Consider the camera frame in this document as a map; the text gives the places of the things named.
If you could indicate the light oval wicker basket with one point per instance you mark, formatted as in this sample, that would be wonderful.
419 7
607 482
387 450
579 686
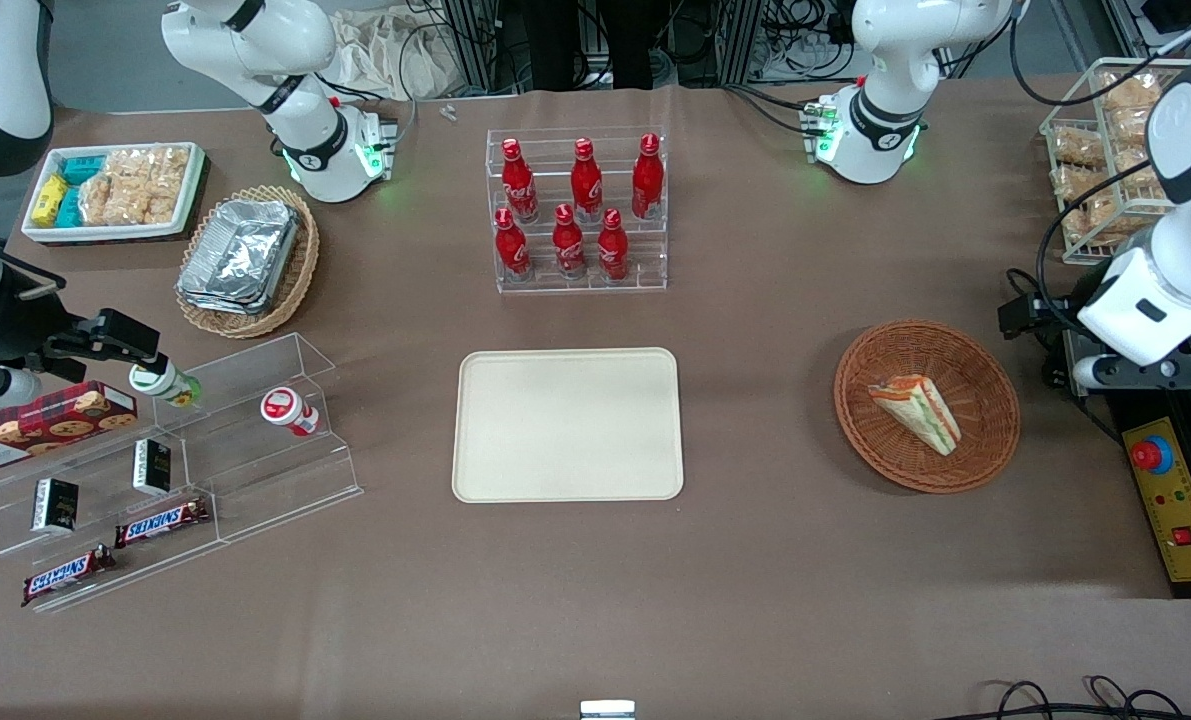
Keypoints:
300 265

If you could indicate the beige cloth bag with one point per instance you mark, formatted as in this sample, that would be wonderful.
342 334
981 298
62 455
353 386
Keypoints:
385 55

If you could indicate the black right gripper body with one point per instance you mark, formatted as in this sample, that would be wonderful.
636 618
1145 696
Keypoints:
17 318

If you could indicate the clear acrylic stepped shelf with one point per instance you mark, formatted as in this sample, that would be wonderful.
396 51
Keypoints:
255 470

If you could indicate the red plaid cookie box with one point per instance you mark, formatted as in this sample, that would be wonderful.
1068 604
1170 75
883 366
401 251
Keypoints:
50 425

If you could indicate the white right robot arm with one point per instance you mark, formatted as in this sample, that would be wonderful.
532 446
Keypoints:
310 150

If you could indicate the yellow emergency stop control box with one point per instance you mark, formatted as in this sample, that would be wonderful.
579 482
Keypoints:
1180 500

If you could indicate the clear acrylic bottle rack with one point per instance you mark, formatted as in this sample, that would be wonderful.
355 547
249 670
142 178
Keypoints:
645 260

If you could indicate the yellow snack pack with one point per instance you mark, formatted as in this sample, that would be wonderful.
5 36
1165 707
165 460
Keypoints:
50 200

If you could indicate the silver foil tray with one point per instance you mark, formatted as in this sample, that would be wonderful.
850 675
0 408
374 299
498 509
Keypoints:
220 305
240 250

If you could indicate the brown round wicker basket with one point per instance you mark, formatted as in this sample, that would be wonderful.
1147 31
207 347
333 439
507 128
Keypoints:
985 400

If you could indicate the clear bagged pastry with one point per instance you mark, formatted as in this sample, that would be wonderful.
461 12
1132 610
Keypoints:
1130 128
1130 92
1080 183
1077 147
1145 178
1095 222

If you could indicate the small black box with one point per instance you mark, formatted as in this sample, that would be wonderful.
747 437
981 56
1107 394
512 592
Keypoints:
152 467
55 505

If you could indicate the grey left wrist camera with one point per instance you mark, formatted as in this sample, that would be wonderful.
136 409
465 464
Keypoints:
1155 373

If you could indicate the red cola bottle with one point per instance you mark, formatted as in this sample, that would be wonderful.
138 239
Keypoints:
586 185
519 185
647 180
612 248
568 245
511 248

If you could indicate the clear rice cracker bag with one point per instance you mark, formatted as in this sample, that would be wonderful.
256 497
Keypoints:
110 200
160 180

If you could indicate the beige rectangular tray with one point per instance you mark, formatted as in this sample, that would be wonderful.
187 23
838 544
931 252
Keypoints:
567 425

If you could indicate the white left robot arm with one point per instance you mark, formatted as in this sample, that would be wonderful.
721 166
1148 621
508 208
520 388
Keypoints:
880 120

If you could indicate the green capped small bottle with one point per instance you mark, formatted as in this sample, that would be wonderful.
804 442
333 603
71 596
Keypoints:
160 383

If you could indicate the red capped small bottle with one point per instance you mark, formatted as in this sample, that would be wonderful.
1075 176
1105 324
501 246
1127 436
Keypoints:
288 410

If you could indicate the teal snack pack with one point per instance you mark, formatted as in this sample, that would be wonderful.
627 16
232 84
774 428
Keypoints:
69 208
83 169

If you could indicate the snickers chocolate bar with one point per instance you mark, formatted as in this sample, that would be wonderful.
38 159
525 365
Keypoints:
65 575
160 523

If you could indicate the triangular sandwich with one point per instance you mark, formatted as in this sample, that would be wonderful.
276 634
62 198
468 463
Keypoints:
917 410

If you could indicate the white rectangular snack tray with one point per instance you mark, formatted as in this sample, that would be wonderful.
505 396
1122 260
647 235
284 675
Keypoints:
193 190

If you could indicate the black countertop appliance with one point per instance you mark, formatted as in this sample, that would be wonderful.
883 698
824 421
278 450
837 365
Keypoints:
1060 370

